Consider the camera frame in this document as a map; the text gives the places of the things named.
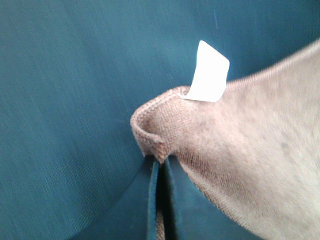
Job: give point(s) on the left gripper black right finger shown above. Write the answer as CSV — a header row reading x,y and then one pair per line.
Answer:
x,y
188,214

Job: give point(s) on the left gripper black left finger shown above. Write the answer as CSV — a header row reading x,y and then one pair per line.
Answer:
x,y
134,215

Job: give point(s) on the brown microfibre towel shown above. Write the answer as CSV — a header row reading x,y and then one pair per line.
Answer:
x,y
255,153

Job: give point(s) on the black table cloth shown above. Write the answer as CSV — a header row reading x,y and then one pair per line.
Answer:
x,y
72,72

